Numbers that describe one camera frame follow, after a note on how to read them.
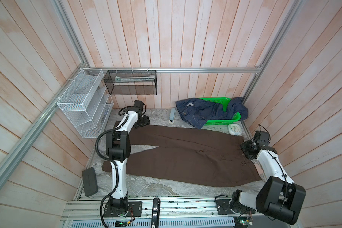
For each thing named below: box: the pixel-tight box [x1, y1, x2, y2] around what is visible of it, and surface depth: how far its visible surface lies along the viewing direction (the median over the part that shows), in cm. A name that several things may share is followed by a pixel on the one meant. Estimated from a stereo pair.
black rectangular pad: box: [82, 167, 99, 198], surface depth 82 cm
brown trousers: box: [102, 124, 263, 188], surface depth 91 cm
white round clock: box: [227, 123, 243, 136], surface depth 106 cm
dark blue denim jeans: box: [175, 96, 249, 130], surface depth 112 cm
